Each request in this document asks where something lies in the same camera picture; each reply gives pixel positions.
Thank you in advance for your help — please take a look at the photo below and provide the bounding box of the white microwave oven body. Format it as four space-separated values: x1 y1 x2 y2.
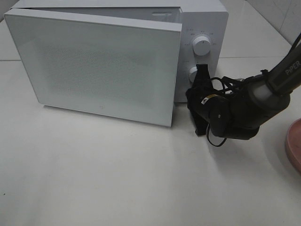
10 0 228 103

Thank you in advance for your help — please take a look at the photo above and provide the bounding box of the pink round plate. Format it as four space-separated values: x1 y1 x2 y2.
285 119 301 174

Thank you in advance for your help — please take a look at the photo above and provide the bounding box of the lower white timer knob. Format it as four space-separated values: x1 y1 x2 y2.
189 66 198 84

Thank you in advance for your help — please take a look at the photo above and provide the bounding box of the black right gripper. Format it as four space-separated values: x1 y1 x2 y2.
186 64 230 137

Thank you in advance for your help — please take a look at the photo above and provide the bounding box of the upper white power knob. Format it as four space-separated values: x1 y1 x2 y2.
192 35 212 56

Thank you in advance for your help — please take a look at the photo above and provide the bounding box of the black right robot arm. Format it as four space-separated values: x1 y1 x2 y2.
186 36 301 143

